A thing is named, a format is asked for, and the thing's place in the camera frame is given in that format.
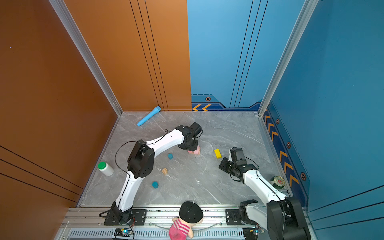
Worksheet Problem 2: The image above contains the yellow wood block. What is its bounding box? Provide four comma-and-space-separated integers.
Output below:
214, 149, 222, 159

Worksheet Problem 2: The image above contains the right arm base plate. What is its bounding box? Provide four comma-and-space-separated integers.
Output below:
225, 209, 249, 226

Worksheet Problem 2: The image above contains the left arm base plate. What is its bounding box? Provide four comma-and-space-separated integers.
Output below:
99, 209, 147, 227

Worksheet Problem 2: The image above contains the green cap white bottle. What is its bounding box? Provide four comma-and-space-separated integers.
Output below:
98, 162, 114, 177

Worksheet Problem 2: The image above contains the green circuit board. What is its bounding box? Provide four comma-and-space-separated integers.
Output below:
114, 228, 135, 240

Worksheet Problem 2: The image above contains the aluminium front rail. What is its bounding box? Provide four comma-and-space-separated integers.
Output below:
54, 201, 275, 240

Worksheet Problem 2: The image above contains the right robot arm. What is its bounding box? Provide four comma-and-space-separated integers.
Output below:
219, 147, 312, 240

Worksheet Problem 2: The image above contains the doll with black hat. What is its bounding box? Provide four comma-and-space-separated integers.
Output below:
169, 201, 204, 240

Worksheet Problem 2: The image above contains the dark pink wood block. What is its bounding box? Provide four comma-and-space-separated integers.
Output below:
188, 145, 201, 155

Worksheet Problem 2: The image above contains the green beverage can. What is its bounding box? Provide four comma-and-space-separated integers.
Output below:
269, 176, 286, 190

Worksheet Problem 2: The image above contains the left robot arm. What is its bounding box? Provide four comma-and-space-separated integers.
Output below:
109, 123, 203, 225

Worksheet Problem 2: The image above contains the blue toy microphone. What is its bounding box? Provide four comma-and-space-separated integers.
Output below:
137, 106, 162, 127

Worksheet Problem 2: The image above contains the large teal cylinder block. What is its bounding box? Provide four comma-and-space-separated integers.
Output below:
152, 181, 159, 189

